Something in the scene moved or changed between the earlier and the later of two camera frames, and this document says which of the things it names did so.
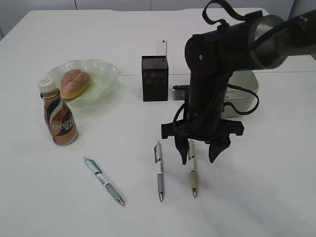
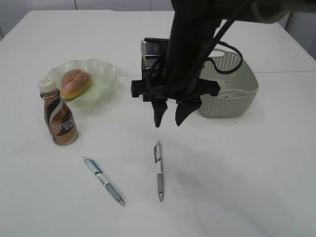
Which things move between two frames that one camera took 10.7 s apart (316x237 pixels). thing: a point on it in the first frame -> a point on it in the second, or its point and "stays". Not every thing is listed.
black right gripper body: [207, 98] -> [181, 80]
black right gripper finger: [217, 146] -> [185, 107]
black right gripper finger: [182, 145] -> [160, 106]
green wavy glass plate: [104, 78] stays
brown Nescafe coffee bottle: [60, 120] stays
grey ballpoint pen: [158, 156] stays
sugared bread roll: [73, 82] stays
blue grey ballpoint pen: [93, 166] stays
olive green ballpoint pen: [194, 174] -> [144, 65]
